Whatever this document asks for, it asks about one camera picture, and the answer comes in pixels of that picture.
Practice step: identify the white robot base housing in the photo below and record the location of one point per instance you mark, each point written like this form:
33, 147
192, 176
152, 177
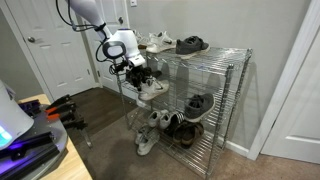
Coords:
13, 116

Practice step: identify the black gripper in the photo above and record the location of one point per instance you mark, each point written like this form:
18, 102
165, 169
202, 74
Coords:
137, 74

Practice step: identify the white sneaker with black swoosh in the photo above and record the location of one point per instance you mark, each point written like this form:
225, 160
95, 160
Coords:
153, 90
160, 42

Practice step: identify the gray round base plate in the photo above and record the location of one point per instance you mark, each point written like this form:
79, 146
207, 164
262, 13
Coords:
60, 133

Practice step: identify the white panel door silver knob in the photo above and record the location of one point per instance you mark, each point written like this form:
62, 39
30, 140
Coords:
53, 50

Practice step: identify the brown leather shoe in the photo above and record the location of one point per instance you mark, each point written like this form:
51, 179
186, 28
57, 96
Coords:
191, 135
180, 131

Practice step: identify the purple bracket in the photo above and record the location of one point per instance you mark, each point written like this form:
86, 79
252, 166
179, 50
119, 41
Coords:
28, 108

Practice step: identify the small white sneaker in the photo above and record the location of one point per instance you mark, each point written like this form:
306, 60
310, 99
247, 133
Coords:
153, 119
164, 120

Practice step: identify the silver clamp bar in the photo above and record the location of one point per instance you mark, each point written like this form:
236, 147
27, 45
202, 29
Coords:
86, 138

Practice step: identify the light gray worn sneaker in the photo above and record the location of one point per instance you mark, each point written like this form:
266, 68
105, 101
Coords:
147, 143
140, 133

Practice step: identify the white panel door dark knob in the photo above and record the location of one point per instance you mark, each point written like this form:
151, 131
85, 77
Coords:
106, 76

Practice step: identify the black striped slide sandal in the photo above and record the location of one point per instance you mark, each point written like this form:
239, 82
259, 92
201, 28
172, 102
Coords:
174, 122

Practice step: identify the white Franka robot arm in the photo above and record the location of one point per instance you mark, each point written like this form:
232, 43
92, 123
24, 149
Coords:
128, 41

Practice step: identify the white door with wide frame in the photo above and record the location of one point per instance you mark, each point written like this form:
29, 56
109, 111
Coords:
296, 110

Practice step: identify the white light switch plate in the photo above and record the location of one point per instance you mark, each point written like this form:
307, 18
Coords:
133, 2

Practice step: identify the silver round door knob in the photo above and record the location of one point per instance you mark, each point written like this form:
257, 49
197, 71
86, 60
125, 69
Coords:
31, 39

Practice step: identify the black aluminum rail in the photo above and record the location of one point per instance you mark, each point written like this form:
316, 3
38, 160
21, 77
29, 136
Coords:
30, 141
30, 163

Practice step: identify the white baseboard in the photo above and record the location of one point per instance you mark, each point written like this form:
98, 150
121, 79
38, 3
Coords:
237, 148

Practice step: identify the dark gray sneaker white sole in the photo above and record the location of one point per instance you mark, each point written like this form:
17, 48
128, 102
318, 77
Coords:
191, 46
199, 106

